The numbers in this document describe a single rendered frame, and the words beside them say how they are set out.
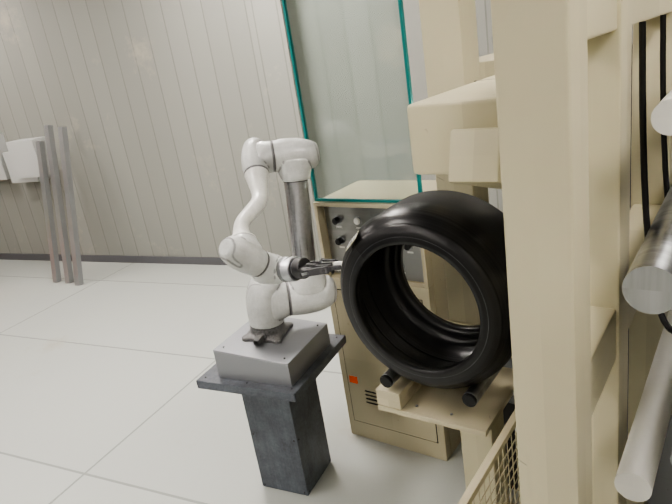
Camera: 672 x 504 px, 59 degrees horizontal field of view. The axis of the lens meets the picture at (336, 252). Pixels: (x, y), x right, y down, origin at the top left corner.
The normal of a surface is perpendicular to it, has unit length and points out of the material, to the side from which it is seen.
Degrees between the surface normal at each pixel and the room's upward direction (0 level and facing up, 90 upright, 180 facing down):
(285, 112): 90
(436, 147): 90
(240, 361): 90
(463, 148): 72
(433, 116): 90
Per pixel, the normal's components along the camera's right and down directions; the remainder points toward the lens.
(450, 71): -0.56, 0.35
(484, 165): -0.58, 0.04
